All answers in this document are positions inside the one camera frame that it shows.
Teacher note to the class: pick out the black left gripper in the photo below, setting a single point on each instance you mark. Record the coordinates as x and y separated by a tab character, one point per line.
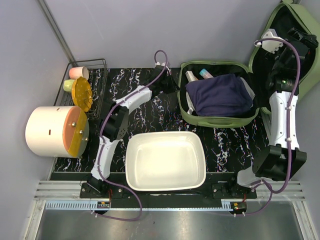
173	87

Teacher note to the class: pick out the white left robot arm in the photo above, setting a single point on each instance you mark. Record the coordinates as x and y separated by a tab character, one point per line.
115	126

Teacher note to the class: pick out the pink cup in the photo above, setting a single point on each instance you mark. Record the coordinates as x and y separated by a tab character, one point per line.
77	72

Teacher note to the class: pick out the green hard-shell suitcase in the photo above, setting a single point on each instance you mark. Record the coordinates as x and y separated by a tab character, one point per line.
284	17

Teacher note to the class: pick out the white cylinder appliance orange lid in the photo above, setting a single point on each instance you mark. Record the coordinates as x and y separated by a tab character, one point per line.
57	131

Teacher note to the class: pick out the light green cup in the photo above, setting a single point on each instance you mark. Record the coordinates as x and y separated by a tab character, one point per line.
67	85

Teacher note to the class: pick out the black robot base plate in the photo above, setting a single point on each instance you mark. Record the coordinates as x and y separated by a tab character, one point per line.
216	188

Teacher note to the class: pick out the aluminium rail frame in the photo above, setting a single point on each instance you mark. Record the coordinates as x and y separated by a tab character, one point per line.
58	213

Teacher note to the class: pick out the black wire dish rack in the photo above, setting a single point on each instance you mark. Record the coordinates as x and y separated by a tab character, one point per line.
98	73

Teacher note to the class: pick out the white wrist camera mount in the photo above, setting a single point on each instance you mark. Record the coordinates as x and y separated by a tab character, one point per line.
271	42

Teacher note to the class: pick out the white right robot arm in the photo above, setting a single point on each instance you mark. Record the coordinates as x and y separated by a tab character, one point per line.
282	158

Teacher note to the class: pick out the white rectangular plastic basin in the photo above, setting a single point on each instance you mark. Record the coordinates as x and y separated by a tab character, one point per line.
165	161

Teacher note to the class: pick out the navy blue folded garment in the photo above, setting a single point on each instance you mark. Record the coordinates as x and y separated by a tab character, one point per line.
220	93

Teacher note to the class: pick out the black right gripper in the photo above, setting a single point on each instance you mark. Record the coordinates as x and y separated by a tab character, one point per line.
310	39

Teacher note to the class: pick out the white cosmetic tube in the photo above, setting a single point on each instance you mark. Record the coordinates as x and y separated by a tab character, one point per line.
190	76

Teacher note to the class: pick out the pink blue tube bottle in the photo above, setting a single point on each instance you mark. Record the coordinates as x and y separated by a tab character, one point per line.
205	74

